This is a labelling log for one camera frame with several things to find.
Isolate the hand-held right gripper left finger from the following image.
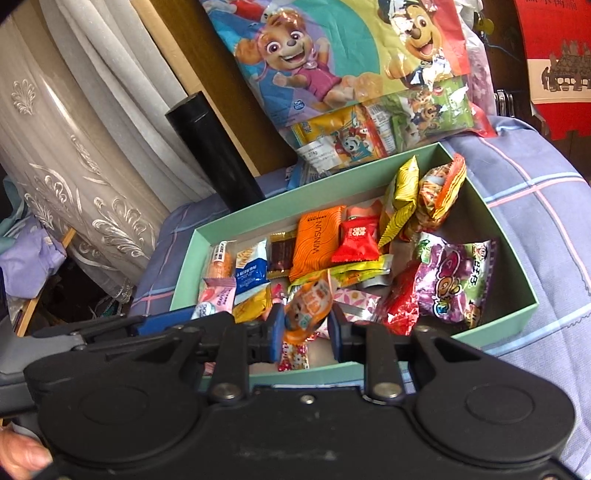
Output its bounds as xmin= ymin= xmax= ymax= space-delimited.
xmin=92 ymin=305 xmax=287 ymax=402

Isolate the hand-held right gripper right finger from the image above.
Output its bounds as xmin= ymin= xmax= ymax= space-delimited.
xmin=329 ymin=305 xmax=499 ymax=402

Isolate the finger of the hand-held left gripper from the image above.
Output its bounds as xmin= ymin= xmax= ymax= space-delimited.
xmin=44 ymin=308 xmax=200 ymax=348

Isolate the small red dotted candy packet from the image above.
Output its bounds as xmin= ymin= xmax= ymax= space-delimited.
xmin=276 ymin=339 xmax=311 ymax=374

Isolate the yellow green snack packet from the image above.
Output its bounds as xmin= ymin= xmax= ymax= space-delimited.
xmin=232 ymin=282 xmax=275 ymax=324

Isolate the pink floral snack packet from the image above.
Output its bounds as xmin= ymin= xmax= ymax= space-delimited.
xmin=318 ymin=286 xmax=384 ymax=340

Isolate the orange jelly cup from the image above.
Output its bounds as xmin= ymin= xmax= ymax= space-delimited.
xmin=281 ymin=277 xmax=335 ymax=344

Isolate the pink and white candy packet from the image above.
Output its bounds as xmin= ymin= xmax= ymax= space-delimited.
xmin=191 ymin=276 xmax=238 ymax=319

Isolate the blue cracker packet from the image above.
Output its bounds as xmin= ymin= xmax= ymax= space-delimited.
xmin=233 ymin=237 xmax=271 ymax=294

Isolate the shiny red snack packet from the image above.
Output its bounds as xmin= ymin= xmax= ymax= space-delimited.
xmin=376 ymin=263 xmax=423 ymax=337

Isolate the yellow packet with silver seam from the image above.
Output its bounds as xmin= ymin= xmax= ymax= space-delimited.
xmin=286 ymin=254 xmax=395 ymax=296

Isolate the dark brown chocolate packet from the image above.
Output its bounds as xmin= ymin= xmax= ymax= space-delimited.
xmin=267 ymin=231 xmax=298 ymax=280

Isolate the clear biscuit packet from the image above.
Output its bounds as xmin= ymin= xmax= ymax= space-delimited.
xmin=205 ymin=240 xmax=236 ymax=282

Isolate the orange wafer packet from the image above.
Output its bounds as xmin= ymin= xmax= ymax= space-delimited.
xmin=288 ymin=204 xmax=347 ymax=283

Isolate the small red sweet packet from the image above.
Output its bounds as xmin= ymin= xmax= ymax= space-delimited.
xmin=330 ymin=215 xmax=382 ymax=264

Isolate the purple gummy candy bag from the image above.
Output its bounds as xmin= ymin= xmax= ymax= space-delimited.
xmin=413 ymin=232 xmax=499 ymax=329

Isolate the long yellow snack packet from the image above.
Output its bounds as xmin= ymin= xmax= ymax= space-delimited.
xmin=378 ymin=155 xmax=421 ymax=252

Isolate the orange noodle snack packet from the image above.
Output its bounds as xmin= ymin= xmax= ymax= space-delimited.
xmin=402 ymin=152 xmax=468 ymax=241

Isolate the green cardboard box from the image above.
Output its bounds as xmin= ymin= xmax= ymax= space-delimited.
xmin=170 ymin=141 xmax=540 ymax=388

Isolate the person's left hand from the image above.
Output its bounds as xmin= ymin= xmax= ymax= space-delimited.
xmin=0 ymin=427 xmax=54 ymax=480

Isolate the purple cloth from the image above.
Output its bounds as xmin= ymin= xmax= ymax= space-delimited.
xmin=0 ymin=217 xmax=68 ymax=287

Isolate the small blue packet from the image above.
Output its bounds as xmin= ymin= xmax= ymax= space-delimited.
xmin=286 ymin=164 xmax=315 ymax=190

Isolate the black roll tube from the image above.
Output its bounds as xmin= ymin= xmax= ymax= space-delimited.
xmin=165 ymin=91 xmax=266 ymax=210

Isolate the white embroidered curtain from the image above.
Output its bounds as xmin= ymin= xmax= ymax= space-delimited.
xmin=0 ymin=0 xmax=218 ymax=301

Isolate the blue plaid blanket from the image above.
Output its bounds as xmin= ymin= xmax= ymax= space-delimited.
xmin=129 ymin=113 xmax=591 ymax=472

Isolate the brown wooden board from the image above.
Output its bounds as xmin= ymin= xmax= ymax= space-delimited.
xmin=131 ymin=0 xmax=262 ymax=178

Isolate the cartoon printed snack bag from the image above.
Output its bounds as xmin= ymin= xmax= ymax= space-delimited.
xmin=198 ymin=0 xmax=497 ymax=178

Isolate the clear plastic bag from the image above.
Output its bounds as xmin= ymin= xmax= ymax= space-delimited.
xmin=455 ymin=0 xmax=497 ymax=121

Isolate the red gift bag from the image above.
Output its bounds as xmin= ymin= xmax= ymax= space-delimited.
xmin=512 ymin=0 xmax=591 ymax=141

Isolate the wooden frame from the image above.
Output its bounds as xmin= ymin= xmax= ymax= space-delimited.
xmin=14 ymin=228 xmax=77 ymax=337

